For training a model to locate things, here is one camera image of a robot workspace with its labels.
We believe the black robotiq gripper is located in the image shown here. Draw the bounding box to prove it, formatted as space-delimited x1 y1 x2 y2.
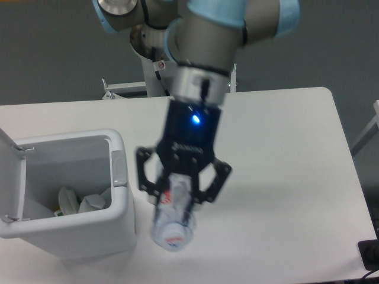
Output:
136 66 232 226

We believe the crushed clear plastic bottle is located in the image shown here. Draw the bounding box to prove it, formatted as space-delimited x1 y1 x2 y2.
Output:
151 173 195 252

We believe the white green wrapper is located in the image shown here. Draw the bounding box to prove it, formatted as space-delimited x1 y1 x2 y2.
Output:
54 187 79 217

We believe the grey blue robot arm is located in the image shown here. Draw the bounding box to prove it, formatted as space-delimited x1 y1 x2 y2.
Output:
93 1 300 227

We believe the white plastic trash can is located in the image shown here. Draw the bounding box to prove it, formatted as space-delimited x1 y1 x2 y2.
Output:
1 129 137 260

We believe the white tissue in bin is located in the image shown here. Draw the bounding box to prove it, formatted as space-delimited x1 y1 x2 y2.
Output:
78 188 112 213

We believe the black device at edge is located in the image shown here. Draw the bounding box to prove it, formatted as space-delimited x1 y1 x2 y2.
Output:
358 239 378 270

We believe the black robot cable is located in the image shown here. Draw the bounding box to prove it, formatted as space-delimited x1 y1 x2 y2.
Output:
151 46 172 97

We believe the white metal frame at right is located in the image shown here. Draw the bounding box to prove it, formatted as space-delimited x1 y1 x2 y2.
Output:
350 100 378 157

